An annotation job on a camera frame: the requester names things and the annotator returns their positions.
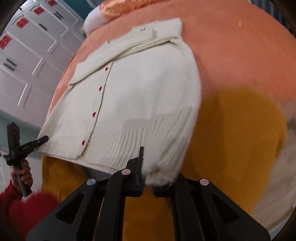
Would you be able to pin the white pink pillow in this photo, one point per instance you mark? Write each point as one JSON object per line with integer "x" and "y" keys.
{"x": 94, "y": 20}

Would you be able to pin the cream knit cardigan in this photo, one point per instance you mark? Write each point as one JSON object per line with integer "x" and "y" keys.
{"x": 142, "y": 90}

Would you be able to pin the white panelled wardrobe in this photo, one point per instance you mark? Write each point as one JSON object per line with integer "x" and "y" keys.
{"x": 36, "y": 47}

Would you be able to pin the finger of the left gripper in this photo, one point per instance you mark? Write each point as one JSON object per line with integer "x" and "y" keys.
{"x": 39, "y": 142}

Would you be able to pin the orange plush bed blanket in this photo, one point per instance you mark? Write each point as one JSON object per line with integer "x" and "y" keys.
{"x": 235, "y": 43}

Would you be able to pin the mustard yellow bed sheet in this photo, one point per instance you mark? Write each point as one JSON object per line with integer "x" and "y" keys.
{"x": 238, "y": 136}

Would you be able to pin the orange floral satin pillow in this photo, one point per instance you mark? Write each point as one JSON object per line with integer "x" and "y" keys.
{"x": 115, "y": 8}

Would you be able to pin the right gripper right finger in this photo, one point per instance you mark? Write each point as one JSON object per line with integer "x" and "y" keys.
{"x": 201, "y": 211}

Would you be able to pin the red sleeve forearm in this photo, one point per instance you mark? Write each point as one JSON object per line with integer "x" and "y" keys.
{"x": 19, "y": 217}

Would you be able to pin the person left hand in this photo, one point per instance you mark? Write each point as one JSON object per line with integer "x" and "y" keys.
{"x": 25, "y": 174}

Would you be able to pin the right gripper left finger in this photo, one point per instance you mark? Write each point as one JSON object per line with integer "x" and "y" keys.
{"x": 95, "y": 210}

